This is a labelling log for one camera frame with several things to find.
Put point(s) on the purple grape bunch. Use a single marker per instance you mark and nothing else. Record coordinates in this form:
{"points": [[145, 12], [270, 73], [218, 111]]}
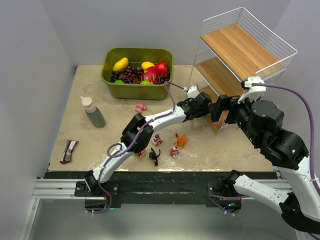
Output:
{"points": [[132, 75]]}

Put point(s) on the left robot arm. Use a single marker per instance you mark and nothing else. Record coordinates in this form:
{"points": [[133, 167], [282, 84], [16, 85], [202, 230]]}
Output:
{"points": [[139, 132]]}

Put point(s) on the green pear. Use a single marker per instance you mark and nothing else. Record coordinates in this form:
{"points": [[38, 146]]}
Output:
{"points": [[146, 82]]}

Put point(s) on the brown snack bar wrapper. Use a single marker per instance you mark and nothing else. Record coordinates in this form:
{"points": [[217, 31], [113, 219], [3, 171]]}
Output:
{"points": [[68, 151]]}

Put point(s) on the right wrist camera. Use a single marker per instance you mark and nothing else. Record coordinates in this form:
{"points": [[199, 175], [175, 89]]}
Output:
{"points": [[253, 88]]}

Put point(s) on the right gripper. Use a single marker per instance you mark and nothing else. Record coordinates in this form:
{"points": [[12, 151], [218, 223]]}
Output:
{"points": [[225, 107]]}

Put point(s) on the yellow lemon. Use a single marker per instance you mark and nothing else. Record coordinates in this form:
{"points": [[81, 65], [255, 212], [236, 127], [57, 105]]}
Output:
{"points": [[147, 64]]}

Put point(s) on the red apple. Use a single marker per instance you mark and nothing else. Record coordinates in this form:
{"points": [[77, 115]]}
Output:
{"points": [[161, 68]]}

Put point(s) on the white wire wooden shelf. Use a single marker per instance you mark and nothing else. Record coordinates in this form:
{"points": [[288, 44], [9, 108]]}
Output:
{"points": [[233, 46]]}

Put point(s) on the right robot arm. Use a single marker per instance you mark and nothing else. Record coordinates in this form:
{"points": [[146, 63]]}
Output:
{"points": [[261, 122]]}

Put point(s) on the black cat toy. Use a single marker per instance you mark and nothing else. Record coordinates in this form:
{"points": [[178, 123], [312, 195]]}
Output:
{"points": [[154, 157]]}

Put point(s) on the dark blue grape bunch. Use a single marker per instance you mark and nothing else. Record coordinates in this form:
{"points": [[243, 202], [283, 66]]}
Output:
{"points": [[115, 75]]}

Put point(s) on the pink toy green top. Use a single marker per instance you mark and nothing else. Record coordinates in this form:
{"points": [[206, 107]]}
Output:
{"points": [[216, 123]]}

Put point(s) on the pink dragon fruit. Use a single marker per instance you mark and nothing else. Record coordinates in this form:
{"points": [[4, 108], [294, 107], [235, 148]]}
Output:
{"points": [[150, 74]]}

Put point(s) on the grey bottle beige cap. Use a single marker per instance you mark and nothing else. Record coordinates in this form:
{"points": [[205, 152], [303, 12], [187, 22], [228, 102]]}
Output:
{"points": [[93, 113]]}

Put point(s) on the pink strawberry cake toy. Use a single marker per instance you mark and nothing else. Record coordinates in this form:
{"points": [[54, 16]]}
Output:
{"points": [[157, 140]]}

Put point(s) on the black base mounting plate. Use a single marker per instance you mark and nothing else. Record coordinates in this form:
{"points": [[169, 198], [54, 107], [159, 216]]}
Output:
{"points": [[163, 188]]}

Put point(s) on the olive green plastic bin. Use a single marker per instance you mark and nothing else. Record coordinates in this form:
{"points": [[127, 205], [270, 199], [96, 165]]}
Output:
{"points": [[136, 56]]}

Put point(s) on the pink bear strawberry toy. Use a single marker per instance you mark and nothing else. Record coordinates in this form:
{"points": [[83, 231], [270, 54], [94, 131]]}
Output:
{"points": [[140, 154]]}

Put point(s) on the pink red bear toy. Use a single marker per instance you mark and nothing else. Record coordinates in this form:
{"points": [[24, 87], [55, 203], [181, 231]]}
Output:
{"points": [[174, 152]]}

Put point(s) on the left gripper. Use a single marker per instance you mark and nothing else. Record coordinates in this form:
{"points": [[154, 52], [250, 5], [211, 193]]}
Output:
{"points": [[204, 100]]}

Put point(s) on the yellow mango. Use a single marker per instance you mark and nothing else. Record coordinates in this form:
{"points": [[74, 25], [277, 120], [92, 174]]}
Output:
{"points": [[120, 65]]}

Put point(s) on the pink toy blue trim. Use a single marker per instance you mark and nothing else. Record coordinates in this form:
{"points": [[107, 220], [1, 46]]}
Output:
{"points": [[140, 107]]}

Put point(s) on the orange fox toy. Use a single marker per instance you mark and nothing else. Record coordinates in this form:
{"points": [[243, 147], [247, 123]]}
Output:
{"points": [[181, 141]]}

